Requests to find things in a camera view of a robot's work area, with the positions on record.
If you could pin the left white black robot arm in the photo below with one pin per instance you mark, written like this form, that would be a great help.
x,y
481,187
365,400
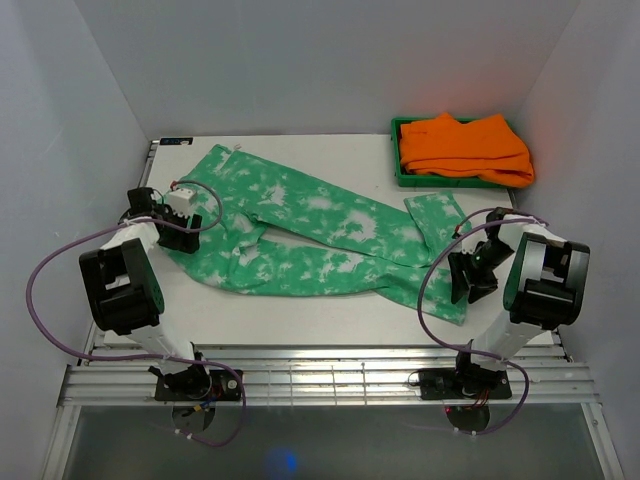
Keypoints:
x,y
123,292

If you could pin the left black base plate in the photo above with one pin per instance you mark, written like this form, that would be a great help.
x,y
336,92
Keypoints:
x,y
221,386

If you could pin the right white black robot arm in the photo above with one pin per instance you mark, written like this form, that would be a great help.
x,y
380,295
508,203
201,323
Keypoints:
x,y
544,290

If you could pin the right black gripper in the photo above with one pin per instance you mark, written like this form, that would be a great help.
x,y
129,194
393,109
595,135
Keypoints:
x,y
459,286

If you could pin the orange folded trousers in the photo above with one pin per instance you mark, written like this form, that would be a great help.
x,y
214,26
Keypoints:
x,y
485,148

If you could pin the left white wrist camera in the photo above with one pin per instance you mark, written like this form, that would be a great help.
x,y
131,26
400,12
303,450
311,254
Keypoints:
x,y
181,200

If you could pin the green white tie-dye trousers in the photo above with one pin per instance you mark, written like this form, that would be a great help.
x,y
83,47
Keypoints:
x,y
276,231

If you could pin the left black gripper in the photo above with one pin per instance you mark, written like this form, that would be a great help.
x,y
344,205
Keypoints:
x,y
186,242

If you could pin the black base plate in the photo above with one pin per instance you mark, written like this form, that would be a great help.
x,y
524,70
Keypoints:
x,y
221,386
451,384

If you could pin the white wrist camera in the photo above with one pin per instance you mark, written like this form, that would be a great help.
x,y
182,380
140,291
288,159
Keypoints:
x,y
468,241
181,200

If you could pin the green plastic tray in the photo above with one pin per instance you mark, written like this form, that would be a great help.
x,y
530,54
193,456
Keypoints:
x,y
406,180

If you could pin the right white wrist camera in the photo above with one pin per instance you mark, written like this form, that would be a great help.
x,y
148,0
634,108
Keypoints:
x,y
468,241

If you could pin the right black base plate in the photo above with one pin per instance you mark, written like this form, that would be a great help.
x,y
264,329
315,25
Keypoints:
x,y
451,384

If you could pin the black label sticker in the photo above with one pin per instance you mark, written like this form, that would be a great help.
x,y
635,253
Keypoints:
x,y
176,141

